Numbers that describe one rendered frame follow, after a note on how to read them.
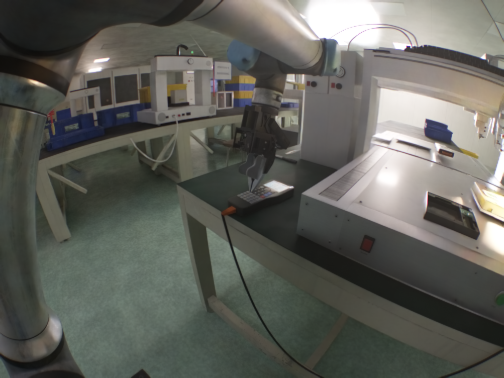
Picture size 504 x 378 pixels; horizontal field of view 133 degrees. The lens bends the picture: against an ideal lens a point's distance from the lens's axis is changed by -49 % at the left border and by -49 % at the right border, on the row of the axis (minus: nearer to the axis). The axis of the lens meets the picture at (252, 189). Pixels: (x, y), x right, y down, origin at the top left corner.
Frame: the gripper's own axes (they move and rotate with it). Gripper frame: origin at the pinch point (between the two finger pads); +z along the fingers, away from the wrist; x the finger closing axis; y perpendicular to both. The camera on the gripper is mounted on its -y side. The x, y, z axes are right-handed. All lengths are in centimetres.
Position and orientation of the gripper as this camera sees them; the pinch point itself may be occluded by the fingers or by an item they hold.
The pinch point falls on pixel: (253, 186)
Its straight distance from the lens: 58.7
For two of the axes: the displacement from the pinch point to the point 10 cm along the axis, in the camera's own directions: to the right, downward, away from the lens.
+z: -2.0, 9.4, 2.6
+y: -7.1, 0.5, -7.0
